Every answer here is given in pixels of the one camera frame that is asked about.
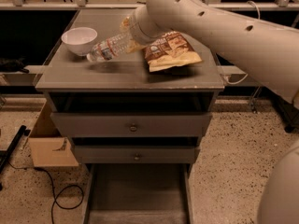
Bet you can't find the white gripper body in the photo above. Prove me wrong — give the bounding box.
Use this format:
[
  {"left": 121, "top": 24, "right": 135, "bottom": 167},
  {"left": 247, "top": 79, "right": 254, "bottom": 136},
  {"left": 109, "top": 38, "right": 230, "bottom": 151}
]
[{"left": 129, "top": 7, "right": 168, "bottom": 45}]

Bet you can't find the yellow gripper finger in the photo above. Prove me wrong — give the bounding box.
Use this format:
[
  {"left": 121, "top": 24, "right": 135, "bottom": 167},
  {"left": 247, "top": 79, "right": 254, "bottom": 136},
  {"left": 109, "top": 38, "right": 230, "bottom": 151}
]
[
  {"left": 126, "top": 39, "right": 146, "bottom": 53},
  {"left": 120, "top": 17, "right": 130, "bottom": 33}
]

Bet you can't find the clear plastic water bottle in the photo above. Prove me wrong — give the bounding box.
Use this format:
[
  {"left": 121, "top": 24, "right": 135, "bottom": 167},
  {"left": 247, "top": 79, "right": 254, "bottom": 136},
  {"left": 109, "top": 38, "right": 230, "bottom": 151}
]
[{"left": 87, "top": 32, "right": 132, "bottom": 63}]

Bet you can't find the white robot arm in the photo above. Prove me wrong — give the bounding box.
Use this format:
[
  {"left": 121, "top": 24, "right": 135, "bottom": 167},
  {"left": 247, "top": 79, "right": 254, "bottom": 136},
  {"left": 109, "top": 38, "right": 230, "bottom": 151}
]
[{"left": 125, "top": 0, "right": 299, "bottom": 224}]

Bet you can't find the grey drawer cabinet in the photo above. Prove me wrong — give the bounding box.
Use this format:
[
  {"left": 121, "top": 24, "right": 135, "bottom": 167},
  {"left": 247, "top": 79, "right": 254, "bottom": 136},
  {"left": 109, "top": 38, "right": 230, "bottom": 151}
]
[{"left": 36, "top": 8, "right": 225, "bottom": 166}]

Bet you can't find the grey top drawer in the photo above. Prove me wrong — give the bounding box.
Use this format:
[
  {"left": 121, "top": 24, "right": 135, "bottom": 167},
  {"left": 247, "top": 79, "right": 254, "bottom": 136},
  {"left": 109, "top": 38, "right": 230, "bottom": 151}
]
[{"left": 50, "top": 113, "right": 211, "bottom": 137}]

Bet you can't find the grey drawer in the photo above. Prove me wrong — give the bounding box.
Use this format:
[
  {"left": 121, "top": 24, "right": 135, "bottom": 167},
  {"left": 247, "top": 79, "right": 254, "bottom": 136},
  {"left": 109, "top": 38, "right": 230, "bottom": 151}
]
[
  {"left": 72, "top": 146, "right": 200, "bottom": 163},
  {"left": 82, "top": 163, "right": 194, "bottom": 224},
  {"left": 50, "top": 113, "right": 211, "bottom": 137}
]

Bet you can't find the grey middle drawer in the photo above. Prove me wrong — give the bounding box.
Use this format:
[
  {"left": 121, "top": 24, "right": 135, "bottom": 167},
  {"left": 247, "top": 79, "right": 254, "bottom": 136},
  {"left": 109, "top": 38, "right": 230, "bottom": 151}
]
[{"left": 72, "top": 146, "right": 200, "bottom": 163}]

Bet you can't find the grey bottom drawer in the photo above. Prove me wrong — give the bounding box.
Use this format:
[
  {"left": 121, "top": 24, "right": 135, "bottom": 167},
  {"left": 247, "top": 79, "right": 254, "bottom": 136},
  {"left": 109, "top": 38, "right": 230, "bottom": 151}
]
[{"left": 82, "top": 163, "right": 194, "bottom": 224}]

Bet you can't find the brown sea salt chip bag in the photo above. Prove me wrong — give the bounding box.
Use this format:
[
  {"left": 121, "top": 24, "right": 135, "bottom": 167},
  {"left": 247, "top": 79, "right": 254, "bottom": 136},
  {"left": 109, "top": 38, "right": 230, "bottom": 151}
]
[{"left": 143, "top": 32, "right": 202, "bottom": 72}]

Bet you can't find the white ceramic bowl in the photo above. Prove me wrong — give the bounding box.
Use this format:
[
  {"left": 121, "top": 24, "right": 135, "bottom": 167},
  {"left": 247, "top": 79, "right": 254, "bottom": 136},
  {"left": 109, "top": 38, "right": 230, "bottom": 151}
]
[{"left": 61, "top": 27, "right": 97, "bottom": 56}]

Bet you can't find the black object on ledge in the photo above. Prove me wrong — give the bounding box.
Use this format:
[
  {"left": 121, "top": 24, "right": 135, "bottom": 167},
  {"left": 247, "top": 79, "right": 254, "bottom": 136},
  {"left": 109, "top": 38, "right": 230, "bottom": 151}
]
[{"left": 0, "top": 58, "right": 29, "bottom": 74}]

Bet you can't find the cardboard box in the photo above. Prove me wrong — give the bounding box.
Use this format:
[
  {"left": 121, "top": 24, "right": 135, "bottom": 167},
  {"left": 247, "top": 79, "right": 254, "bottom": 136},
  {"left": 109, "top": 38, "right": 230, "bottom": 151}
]
[{"left": 27, "top": 100, "right": 79, "bottom": 168}]

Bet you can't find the black stand leg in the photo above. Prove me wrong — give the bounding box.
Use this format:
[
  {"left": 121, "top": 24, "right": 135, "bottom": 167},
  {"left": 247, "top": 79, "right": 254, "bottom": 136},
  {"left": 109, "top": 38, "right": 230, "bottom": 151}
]
[{"left": 0, "top": 124, "right": 32, "bottom": 191}]

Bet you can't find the dark rolling cart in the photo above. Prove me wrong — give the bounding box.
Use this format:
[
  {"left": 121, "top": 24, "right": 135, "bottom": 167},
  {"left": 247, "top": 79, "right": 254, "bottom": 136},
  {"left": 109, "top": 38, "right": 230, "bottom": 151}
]
[{"left": 274, "top": 96, "right": 299, "bottom": 133}]

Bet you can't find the white hanging cable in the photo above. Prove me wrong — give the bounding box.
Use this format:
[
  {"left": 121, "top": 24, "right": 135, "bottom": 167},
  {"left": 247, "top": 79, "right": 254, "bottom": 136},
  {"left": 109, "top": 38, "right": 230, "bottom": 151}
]
[{"left": 222, "top": 0, "right": 262, "bottom": 86}]

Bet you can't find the metal railing frame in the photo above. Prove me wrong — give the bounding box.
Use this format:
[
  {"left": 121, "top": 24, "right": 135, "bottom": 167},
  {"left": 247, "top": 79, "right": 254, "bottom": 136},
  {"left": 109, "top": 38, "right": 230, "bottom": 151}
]
[{"left": 0, "top": 0, "right": 299, "bottom": 114}]

